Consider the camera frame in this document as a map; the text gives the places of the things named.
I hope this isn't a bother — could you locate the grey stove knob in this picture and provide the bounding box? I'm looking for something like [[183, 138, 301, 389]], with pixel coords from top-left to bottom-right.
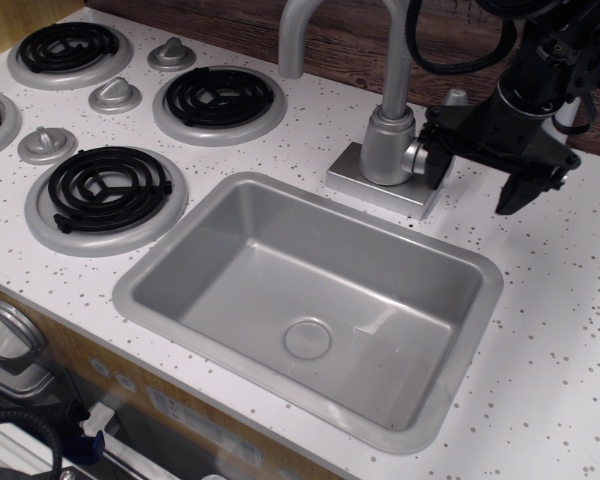
[[147, 37, 196, 72], [88, 77, 142, 115], [17, 127, 77, 165]]

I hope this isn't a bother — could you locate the grey stove knob top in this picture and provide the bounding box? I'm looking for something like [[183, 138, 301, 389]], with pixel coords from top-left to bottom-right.
[[147, 37, 196, 72]]

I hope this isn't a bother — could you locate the grey stove knob lower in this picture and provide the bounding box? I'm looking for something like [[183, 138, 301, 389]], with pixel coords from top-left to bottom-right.
[[17, 127, 77, 165]]

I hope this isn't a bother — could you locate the front right stove burner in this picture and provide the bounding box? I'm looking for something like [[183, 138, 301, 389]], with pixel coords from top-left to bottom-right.
[[25, 146, 188, 257]]

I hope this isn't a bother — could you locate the grey plastic sink basin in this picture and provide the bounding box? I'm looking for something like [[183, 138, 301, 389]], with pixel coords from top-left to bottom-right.
[[112, 172, 504, 454]]

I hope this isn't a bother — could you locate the grey gooseneck faucet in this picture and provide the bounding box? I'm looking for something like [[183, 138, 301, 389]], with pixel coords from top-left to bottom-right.
[[278, 0, 444, 221]]

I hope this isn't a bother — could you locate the blue clamp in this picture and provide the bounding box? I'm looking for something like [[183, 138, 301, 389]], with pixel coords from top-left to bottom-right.
[[62, 406, 105, 465]]

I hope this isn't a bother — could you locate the grey stove knob middle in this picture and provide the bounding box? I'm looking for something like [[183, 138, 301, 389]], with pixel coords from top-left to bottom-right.
[[88, 77, 142, 115]]

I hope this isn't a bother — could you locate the black cable bottom left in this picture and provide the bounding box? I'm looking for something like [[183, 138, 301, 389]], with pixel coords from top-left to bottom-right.
[[0, 407, 61, 474]]

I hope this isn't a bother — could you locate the silver oven door handle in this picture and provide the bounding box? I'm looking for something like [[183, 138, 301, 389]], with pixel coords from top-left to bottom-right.
[[0, 364, 57, 403]]

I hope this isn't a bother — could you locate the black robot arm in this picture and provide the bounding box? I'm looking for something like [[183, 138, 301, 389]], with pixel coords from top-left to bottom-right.
[[405, 1, 600, 215]]

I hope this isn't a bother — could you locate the silver oven dial knob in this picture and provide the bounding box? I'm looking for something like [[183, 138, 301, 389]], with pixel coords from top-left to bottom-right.
[[0, 300, 46, 374]]

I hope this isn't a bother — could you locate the grey support pole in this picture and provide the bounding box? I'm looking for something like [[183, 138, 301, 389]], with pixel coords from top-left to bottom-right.
[[547, 98, 581, 144]]

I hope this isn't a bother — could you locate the black braided cable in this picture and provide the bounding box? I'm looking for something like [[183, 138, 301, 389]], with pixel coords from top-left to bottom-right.
[[407, 0, 519, 75]]

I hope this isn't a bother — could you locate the back right stove burner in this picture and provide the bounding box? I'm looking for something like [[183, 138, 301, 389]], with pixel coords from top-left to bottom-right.
[[152, 66, 287, 147]]

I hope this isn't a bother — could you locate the grey faucet lever handle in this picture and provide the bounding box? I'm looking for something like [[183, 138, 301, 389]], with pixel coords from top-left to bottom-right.
[[402, 87, 468, 176]]

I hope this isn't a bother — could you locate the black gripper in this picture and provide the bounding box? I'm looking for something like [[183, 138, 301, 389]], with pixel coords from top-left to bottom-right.
[[418, 82, 581, 215]]

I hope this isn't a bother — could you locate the back left stove burner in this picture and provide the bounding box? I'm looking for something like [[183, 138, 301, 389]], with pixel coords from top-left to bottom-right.
[[7, 22, 133, 91]]

